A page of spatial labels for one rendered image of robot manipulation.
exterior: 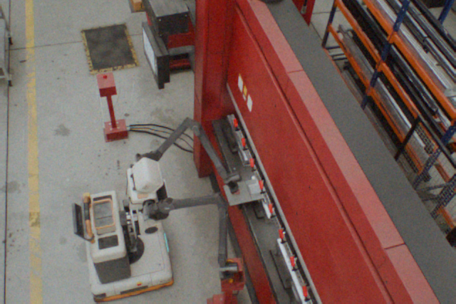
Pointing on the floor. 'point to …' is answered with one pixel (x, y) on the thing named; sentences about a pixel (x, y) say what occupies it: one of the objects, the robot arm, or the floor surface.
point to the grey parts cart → (4, 45)
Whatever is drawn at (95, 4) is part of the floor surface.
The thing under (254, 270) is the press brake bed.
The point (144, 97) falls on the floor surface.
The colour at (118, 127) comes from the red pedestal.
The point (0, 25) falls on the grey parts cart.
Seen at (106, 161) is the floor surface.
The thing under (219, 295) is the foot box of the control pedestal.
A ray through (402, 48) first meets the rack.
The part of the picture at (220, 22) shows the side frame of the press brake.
